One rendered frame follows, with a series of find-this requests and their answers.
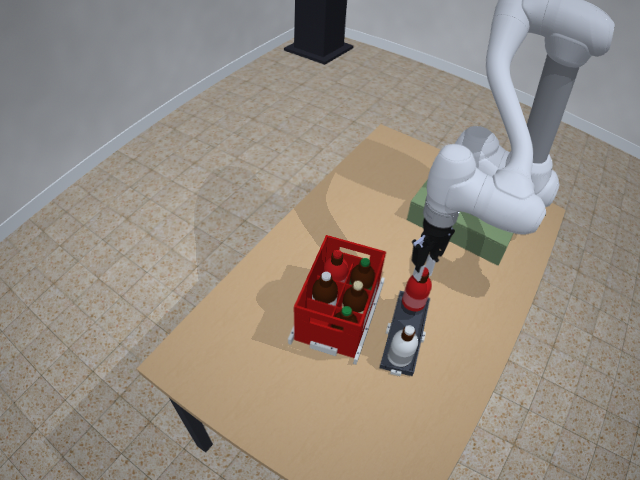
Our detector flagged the brown bottle with white cap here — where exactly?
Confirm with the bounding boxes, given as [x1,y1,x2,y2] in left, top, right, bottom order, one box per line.
[312,272,338,306]

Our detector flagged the red bottle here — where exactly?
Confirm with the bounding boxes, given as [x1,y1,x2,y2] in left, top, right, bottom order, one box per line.
[323,250,348,283]
[402,267,432,311]

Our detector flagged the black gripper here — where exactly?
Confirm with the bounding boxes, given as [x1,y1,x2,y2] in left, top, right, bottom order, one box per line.
[412,217,455,281]

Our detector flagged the white bottle with brown band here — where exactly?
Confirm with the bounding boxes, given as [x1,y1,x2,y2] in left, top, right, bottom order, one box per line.
[388,325,418,367]

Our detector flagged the brown glass bottle with cream cap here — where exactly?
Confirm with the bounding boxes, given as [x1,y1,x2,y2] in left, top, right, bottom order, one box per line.
[342,281,368,314]

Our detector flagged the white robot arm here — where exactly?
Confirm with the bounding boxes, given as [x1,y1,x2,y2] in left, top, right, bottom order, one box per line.
[423,0,615,235]

